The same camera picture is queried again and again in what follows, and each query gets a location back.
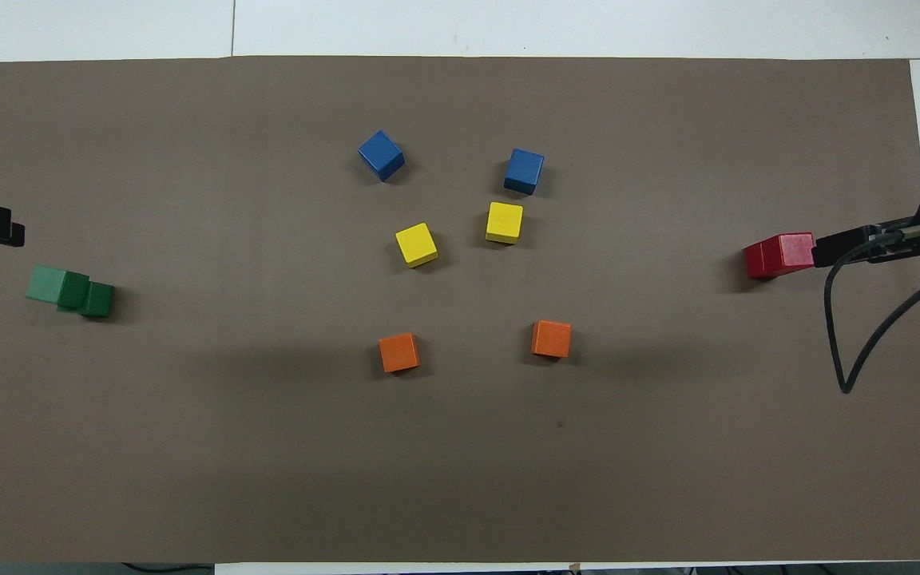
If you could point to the brown table mat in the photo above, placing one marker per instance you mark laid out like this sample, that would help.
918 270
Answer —
460 447

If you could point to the red wooden block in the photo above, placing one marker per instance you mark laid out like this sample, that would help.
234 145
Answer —
752 262
797 249

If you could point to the yellow wooden block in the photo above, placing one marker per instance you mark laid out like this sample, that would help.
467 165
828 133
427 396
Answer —
504 222
416 243

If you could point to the blue wooden block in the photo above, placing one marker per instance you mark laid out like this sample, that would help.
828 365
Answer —
381 155
524 171

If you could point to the orange wooden block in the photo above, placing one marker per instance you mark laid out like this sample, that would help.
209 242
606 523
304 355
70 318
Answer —
398 352
551 339

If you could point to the green wooden block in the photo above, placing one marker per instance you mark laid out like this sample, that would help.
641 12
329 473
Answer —
99 302
46 284

